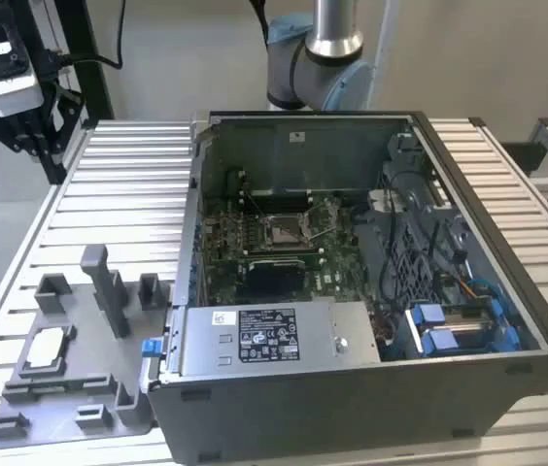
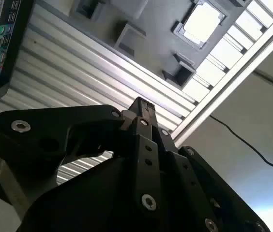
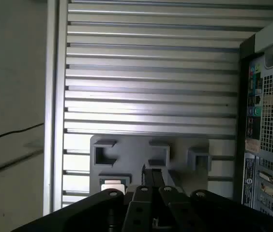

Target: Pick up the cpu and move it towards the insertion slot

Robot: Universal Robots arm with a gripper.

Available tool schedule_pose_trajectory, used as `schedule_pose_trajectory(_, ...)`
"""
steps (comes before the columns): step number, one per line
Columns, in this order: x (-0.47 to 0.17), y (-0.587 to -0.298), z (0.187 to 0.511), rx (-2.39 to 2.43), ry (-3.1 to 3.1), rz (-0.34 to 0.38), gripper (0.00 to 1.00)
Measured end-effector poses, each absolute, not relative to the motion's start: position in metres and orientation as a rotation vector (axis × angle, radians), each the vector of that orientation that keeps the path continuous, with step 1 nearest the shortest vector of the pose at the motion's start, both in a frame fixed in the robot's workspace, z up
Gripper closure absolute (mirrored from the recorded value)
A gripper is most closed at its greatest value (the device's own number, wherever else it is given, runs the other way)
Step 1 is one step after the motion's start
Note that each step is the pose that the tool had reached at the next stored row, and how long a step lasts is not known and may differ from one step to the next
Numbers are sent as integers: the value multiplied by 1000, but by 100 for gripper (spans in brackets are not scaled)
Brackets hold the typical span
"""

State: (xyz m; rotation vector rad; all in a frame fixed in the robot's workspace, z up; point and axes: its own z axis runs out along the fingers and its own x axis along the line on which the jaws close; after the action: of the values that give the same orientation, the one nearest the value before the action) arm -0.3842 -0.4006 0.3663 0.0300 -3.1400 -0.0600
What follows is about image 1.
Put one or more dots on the silver square CPU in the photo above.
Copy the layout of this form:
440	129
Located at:
45	347

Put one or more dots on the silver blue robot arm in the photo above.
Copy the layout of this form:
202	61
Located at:
322	73

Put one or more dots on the black RAM slot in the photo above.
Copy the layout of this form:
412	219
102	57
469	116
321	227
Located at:
284	195
284	205

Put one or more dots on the CPU socket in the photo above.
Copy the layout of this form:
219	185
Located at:
284	233

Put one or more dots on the black expansion slot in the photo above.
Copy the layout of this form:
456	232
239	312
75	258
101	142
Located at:
298	252

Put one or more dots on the metal locking lever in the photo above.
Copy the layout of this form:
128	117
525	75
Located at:
257	203

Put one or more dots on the grey plastic parts rack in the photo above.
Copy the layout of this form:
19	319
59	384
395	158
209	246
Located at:
84	340

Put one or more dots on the white black sticker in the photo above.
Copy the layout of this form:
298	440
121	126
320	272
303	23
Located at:
296	137

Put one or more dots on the blue plastic latch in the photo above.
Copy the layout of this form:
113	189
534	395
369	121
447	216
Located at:
151	348

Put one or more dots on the black graphics card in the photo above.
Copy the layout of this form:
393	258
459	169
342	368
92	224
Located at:
274	279

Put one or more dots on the green RAM stick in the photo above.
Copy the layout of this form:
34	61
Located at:
72	386

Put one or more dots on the green motherboard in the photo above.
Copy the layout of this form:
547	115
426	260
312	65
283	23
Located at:
337	262

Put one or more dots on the silver power supply unit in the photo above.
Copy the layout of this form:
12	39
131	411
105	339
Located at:
352	320

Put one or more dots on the grey plastic disk bay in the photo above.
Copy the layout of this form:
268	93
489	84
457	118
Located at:
415	189

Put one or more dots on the black open PC case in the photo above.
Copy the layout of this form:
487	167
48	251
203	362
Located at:
303	417

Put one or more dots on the hard disk in blue carrier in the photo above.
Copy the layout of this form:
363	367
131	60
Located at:
427	313
441	340

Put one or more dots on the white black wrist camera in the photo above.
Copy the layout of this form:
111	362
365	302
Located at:
11	97

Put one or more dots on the black frame post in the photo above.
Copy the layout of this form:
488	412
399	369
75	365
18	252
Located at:
94	87

